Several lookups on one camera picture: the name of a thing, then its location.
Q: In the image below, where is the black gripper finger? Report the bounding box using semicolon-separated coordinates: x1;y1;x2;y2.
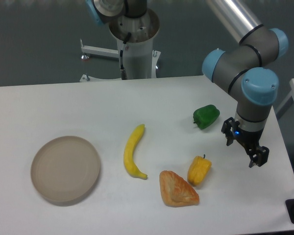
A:
221;117;237;146
246;145;270;167

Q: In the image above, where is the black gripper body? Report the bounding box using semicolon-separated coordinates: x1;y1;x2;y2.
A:
234;128;263;153

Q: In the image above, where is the green bell pepper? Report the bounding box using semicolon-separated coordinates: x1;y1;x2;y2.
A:
193;104;220;130

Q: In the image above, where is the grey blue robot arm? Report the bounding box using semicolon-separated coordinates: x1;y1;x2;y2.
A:
86;0;289;166

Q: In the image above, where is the yellow bell pepper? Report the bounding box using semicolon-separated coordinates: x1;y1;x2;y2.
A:
187;155;212;186

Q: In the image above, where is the triangular pastry turnover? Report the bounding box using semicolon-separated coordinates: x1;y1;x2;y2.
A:
159;170;199;207

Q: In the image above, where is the yellow banana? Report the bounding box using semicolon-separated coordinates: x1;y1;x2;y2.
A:
123;124;147;180

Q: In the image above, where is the beige round plate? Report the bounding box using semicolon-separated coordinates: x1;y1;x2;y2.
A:
30;136;100;206

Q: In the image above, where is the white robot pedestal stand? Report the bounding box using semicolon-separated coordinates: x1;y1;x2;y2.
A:
80;9;161;80

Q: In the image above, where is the black cable on pedestal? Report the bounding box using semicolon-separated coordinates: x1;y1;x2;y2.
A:
119;32;132;80

